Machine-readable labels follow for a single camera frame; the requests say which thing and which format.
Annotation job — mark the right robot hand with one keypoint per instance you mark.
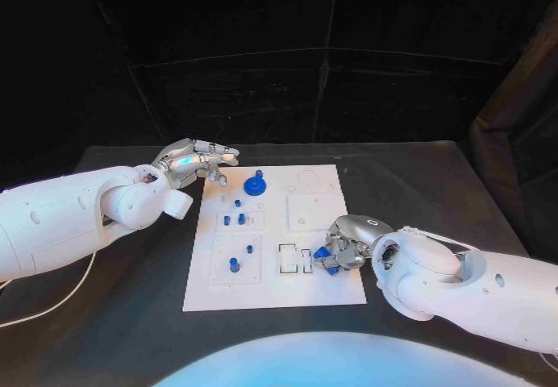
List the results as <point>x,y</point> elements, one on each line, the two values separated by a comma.
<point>359,229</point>

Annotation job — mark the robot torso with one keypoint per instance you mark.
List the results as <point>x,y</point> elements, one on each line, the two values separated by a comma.
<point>338,362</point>

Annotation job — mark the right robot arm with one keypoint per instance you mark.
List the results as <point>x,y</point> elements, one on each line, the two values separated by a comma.
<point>470,287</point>

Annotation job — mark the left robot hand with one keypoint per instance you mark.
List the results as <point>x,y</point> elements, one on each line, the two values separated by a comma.
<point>184,161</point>

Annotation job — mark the blue gear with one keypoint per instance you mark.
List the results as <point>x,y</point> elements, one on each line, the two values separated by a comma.
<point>253,185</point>

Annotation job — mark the blue rectangular block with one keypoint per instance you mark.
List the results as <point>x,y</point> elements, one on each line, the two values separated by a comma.
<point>321,252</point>

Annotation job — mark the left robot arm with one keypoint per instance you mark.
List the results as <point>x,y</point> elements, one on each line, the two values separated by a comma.
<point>65,211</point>

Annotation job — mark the white task board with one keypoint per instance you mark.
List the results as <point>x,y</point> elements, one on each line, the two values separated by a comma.
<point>272,238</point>

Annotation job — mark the blue plug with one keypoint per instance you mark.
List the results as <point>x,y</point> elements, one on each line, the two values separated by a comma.
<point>240,219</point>

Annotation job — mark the large blue cylinder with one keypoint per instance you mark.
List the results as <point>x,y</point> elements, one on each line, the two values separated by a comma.
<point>233,265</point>

